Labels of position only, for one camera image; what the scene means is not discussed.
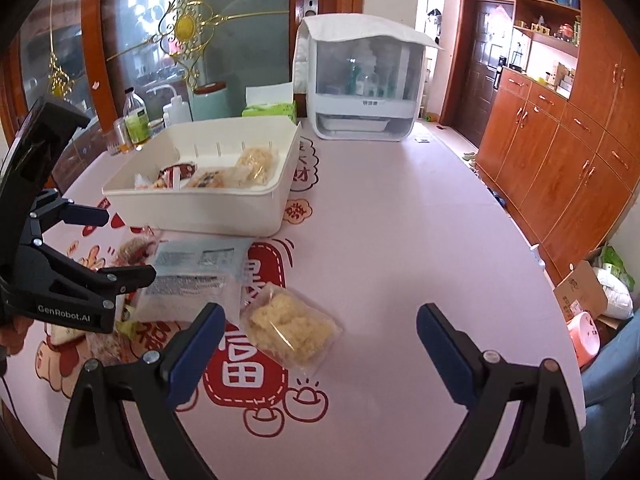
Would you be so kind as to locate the pink printed tablecloth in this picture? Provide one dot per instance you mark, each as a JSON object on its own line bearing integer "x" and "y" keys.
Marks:
{"x": 393, "y": 226}

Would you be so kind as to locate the pale blue snack packet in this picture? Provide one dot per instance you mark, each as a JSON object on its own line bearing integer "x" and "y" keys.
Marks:
{"x": 193, "y": 273}

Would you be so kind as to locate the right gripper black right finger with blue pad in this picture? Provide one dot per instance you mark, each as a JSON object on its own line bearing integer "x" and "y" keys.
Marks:
{"x": 544, "y": 441}

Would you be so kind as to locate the small clear nut snack bag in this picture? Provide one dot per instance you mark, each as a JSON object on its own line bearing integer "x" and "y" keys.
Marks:
{"x": 137, "y": 249}

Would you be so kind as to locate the dark wooden entrance door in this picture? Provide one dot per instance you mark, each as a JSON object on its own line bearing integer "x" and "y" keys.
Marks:
{"x": 483, "y": 37}

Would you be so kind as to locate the white plastic storage bin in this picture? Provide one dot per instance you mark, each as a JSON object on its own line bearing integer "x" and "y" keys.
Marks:
{"x": 256, "y": 211}

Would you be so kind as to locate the clear bag yellow puffed snack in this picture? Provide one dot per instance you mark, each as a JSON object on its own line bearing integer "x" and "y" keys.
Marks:
{"x": 256, "y": 165}

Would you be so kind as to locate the brown bread snack packet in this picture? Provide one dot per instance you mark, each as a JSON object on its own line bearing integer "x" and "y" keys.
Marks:
{"x": 216, "y": 178}

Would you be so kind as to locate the red white snack packet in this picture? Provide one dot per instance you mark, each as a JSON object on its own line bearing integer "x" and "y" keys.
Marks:
{"x": 172, "y": 176}

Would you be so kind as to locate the pink plastic stool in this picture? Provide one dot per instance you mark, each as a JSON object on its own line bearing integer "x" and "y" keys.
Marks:
{"x": 585, "y": 338}

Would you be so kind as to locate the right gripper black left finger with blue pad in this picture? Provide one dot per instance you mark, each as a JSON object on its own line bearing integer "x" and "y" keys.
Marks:
{"x": 97, "y": 442}

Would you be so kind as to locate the cardboard box on floor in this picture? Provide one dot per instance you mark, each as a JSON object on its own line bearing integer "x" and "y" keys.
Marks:
{"x": 581, "y": 291}

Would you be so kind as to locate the orange wooden cabinet wall unit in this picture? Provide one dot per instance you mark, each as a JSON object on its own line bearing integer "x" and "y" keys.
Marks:
{"x": 567, "y": 166}

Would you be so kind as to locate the green tissue box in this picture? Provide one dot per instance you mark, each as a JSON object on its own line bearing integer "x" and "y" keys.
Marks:
{"x": 271, "y": 100}

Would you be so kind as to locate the mint green cylindrical canister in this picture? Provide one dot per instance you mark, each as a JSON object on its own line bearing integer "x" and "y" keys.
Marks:
{"x": 216, "y": 100}

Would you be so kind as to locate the clear bottle green label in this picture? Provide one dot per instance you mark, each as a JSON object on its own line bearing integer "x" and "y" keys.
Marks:
{"x": 136, "y": 118}

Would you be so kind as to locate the white dish cabinet with cover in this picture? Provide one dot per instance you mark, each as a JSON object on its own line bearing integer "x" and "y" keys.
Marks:
{"x": 362, "y": 76}

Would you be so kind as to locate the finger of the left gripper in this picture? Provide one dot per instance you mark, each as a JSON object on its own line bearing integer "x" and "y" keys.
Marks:
{"x": 122, "y": 280}
{"x": 80, "y": 215}

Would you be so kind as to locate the white squeeze wash bottle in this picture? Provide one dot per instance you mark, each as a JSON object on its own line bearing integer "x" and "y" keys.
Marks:
{"x": 176, "y": 111}

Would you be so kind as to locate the small glass jar orange base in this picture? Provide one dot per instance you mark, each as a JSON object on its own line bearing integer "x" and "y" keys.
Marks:
{"x": 123, "y": 141}

